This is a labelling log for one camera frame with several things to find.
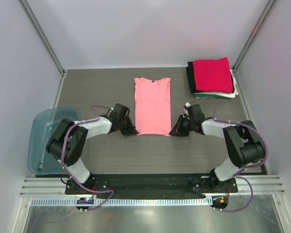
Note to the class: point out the folded magenta t shirt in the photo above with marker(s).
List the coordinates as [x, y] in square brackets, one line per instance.
[213, 75]

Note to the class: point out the light pink t shirt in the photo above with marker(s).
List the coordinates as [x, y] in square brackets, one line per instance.
[152, 106]

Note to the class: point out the aluminium front rail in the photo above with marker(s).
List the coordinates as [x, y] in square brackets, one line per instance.
[53, 187]

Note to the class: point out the folded black t shirt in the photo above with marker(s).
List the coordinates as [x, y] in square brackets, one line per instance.
[190, 77]

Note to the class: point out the aluminium frame post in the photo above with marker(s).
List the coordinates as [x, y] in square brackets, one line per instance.
[270, 4]
[37, 27]

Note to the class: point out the blue plastic bin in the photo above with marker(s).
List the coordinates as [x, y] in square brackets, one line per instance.
[44, 125]

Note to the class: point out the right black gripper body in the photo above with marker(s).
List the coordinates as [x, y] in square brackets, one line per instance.
[183, 124]

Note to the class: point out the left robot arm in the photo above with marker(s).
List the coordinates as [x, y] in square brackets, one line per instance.
[67, 142]

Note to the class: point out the folded green t shirt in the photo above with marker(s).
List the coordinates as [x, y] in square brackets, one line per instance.
[203, 95]

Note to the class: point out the folded white t shirt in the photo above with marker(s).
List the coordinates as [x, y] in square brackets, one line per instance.
[227, 95]

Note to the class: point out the right aluminium frame post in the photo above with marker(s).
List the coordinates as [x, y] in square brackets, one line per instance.
[270, 4]

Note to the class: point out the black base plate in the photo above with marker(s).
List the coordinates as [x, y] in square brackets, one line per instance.
[175, 186]

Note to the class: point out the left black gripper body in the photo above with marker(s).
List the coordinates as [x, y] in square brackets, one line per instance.
[125, 125]

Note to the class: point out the left aluminium frame post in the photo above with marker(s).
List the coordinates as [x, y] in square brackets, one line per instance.
[37, 27]

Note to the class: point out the white slotted cable duct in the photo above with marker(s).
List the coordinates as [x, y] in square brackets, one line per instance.
[88, 202]

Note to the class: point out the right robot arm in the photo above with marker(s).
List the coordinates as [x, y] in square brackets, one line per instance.
[245, 146]

